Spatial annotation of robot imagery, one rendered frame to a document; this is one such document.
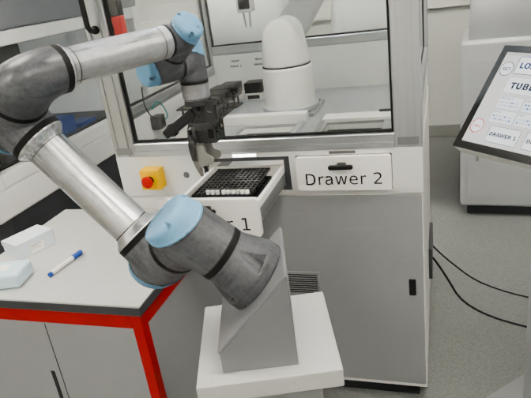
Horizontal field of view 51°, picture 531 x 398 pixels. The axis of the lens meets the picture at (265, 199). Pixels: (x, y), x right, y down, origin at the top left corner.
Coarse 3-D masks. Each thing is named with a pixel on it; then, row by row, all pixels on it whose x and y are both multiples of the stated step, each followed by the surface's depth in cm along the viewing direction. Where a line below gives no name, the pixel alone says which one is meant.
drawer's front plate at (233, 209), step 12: (204, 204) 148; (216, 204) 147; (228, 204) 146; (240, 204) 144; (252, 204) 144; (228, 216) 147; (240, 216) 146; (252, 216) 145; (240, 228) 148; (252, 228) 146
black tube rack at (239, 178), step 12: (240, 168) 176; (252, 168) 175; (264, 168) 174; (216, 180) 169; (228, 180) 167; (240, 180) 166; (252, 180) 164; (264, 180) 172; (204, 192) 161; (252, 192) 157
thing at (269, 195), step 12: (216, 168) 183; (228, 168) 181; (276, 168) 177; (204, 180) 174; (276, 180) 166; (192, 192) 166; (264, 192) 156; (276, 192) 165; (264, 204) 154; (264, 216) 155
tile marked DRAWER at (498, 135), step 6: (492, 126) 144; (498, 126) 143; (492, 132) 143; (498, 132) 142; (504, 132) 141; (510, 132) 139; (516, 132) 138; (486, 138) 144; (492, 138) 143; (498, 138) 141; (504, 138) 140; (510, 138) 138; (516, 138) 137; (498, 144) 141; (504, 144) 139; (510, 144) 138
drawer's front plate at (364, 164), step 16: (304, 160) 169; (320, 160) 168; (336, 160) 166; (352, 160) 165; (368, 160) 164; (384, 160) 162; (304, 176) 171; (320, 176) 170; (368, 176) 166; (384, 176) 164
